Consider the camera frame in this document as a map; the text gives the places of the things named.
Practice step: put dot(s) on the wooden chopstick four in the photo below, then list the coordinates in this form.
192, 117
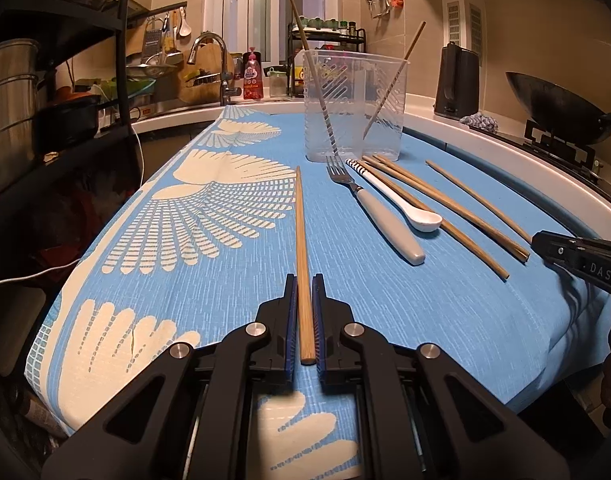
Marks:
455, 209

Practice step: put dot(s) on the wooden chopstick two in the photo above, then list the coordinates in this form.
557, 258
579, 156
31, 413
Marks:
315, 77

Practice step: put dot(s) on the wooden chopstick five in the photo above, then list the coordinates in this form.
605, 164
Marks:
460, 204

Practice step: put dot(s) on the black wok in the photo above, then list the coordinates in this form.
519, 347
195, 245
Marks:
559, 111

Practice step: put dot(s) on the wooden chopstick one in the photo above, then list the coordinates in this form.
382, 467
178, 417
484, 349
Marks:
305, 310

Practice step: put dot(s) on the wooden chopstick three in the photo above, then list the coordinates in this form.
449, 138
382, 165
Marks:
448, 227

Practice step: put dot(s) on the wooden chopstick six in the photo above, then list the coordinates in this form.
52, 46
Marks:
486, 203

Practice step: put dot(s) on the red dish soap pouch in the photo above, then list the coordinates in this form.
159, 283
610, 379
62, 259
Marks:
253, 77

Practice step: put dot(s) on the blue patterned table mat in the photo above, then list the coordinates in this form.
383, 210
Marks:
212, 235

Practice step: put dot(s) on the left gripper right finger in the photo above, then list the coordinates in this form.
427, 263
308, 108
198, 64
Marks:
420, 415

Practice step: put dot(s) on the white handled fork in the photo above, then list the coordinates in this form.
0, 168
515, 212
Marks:
389, 226

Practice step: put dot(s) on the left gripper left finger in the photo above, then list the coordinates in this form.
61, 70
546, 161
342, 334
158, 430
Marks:
187, 415

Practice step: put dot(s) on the black metal shelf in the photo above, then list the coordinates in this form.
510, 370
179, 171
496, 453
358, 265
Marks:
65, 29

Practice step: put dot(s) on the white ceramic spoon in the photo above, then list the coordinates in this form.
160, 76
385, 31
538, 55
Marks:
420, 219

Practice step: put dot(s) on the blue checkered cloth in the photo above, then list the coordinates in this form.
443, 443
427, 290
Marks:
480, 122

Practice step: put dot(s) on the black spice rack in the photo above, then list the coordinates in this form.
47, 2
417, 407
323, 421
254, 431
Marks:
349, 39

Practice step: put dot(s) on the glass jar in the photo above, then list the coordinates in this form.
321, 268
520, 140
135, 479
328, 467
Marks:
277, 78

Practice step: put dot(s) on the gas stove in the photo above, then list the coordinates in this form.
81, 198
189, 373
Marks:
579, 162

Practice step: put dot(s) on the steel stock pot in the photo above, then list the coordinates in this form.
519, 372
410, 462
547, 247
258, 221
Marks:
18, 82

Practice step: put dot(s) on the chrome kitchen faucet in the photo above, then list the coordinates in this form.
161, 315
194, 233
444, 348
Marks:
229, 89

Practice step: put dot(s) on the black electric kettle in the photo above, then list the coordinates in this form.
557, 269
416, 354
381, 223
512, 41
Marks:
459, 83

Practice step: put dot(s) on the wooden cutting board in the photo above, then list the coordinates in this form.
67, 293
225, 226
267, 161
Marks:
200, 83

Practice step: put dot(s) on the clear plastic utensil holder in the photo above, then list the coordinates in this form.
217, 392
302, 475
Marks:
365, 95

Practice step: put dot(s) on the green basin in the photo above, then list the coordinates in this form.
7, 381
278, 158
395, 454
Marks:
135, 87

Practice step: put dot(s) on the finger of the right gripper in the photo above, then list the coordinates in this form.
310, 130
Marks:
581, 256

